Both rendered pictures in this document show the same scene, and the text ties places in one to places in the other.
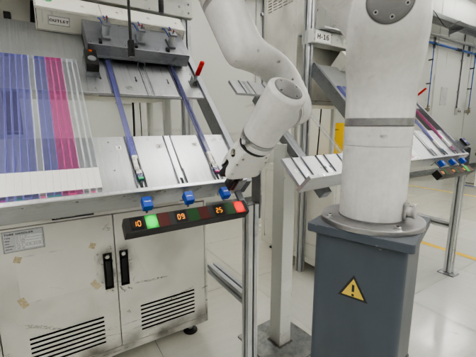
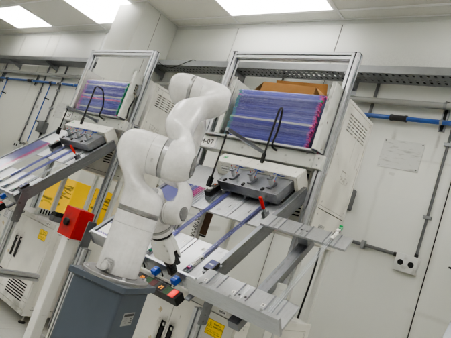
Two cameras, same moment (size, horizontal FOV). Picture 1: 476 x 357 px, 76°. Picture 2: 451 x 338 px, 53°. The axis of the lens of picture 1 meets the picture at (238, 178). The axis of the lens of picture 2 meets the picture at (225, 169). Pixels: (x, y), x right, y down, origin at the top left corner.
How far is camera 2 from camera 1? 163 cm
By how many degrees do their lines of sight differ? 74
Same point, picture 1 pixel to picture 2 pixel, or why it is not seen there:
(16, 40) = (201, 177)
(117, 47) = (231, 184)
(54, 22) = (223, 169)
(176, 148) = (190, 247)
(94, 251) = (160, 314)
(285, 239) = not seen: outside the picture
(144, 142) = (180, 237)
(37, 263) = not seen: hidden behind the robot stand
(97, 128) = (364, 290)
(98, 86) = (203, 204)
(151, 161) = not seen: hidden behind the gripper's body
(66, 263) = (145, 312)
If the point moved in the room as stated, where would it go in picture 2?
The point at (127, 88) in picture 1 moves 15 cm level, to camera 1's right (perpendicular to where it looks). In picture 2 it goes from (217, 209) to (227, 212)
